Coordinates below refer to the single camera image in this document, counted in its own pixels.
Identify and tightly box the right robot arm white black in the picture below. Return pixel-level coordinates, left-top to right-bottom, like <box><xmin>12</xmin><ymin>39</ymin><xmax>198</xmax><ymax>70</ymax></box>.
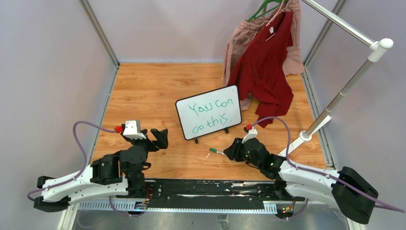
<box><xmin>224</xmin><ymin>138</ymin><xmax>379</xmax><ymax>225</ymax></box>

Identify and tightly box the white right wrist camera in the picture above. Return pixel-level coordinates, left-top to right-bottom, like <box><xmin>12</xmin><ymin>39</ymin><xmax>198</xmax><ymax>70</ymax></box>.
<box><xmin>242</xmin><ymin>125</ymin><xmax>258</xmax><ymax>144</ymax></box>

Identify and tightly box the green marker pen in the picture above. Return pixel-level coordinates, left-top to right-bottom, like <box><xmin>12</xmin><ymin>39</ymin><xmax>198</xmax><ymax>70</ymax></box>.
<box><xmin>209</xmin><ymin>148</ymin><xmax>225</xmax><ymax>156</ymax></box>

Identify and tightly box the white clothes rack base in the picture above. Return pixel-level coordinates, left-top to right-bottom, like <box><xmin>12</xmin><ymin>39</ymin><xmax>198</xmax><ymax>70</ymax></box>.
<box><xmin>278</xmin><ymin>115</ymin><xmax>331</xmax><ymax>156</ymax></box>

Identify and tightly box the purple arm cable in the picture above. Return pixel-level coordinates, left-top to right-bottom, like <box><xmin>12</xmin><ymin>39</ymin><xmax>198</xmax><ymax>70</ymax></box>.
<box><xmin>26</xmin><ymin>120</ymin><xmax>147</xmax><ymax>219</ymax></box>
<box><xmin>246</xmin><ymin>116</ymin><xmax>406</xmax><ymax>219</ymax></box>

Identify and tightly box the green clothes hanger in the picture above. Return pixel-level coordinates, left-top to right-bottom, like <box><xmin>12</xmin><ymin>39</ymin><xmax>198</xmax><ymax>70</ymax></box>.
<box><xmin>246</xmin><ymin>0</ymin><xmax>286</xmax><ymax>22</ymax></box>

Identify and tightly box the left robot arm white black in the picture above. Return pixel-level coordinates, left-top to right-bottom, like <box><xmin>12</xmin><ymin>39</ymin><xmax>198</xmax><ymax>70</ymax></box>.
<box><xmin>34</xmin><ymin>127</ymin><xmax>169</xmax><ymax>213</ymax></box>

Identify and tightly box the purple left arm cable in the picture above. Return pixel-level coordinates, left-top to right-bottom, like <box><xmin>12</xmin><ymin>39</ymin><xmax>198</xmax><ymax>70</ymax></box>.
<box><xmin>26</xmin><ymin>120</ymin><xmax>147</xmax><ymax>219</ymax></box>

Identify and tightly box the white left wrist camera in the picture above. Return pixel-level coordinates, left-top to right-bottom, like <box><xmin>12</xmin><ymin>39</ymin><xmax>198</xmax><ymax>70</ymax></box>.
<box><xmin>123</xmin><ymin>120</ymin><xmax>147</xmax><ymax>139</ymax></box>

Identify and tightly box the pink hanging garment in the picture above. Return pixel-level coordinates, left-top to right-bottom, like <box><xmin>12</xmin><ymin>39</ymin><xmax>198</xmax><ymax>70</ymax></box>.
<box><xmin>222</xmin><ymin>0</ymin><xmax>306</xmax><ymax>112</ymax></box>

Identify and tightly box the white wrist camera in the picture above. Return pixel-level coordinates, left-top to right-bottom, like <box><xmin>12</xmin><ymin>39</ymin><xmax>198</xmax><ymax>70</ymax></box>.
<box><xmin>242</xmin><ymin>125</ymin><xmax>258</xmax><ymax>144</ymax></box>
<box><xmin>123</xmin><ymin>120</ymin><xmax>147</xmax><ymax>139</ymax></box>

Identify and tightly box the silver clothes rack pole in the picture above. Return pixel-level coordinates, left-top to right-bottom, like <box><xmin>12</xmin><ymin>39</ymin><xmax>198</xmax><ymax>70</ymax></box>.
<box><xmin>305</xmin><ymin>0</ymin><xmax>394</xmax><ymax>126</ymax></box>

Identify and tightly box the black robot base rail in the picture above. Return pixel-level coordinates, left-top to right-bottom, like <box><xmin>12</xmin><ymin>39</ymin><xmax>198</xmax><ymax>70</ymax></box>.
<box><xmin>68</xmin><ymin>177</ymin><xmax>356</xmax><ymax>215</ymax></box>

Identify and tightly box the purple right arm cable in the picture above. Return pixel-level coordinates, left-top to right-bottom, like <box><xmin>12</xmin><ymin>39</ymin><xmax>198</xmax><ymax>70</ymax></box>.
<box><xmin>246</xmin><ymin>116</ymin><xmax>406</xmax><ymax>219</ymax></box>

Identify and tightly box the red hanging shirt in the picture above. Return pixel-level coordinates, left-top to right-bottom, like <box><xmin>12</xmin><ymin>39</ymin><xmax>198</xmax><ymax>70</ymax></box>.
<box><xmin>227</xmin><ymin>11</ymin><xmax>293</xmax><ymax>127</ymax></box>

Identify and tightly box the white whiteboard black frame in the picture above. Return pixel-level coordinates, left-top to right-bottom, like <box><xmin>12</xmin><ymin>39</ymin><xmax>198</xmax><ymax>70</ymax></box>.
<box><xmin>175</xmin><ymin>85</ymin><xmax>242</xmax><ymax>140</ymax></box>

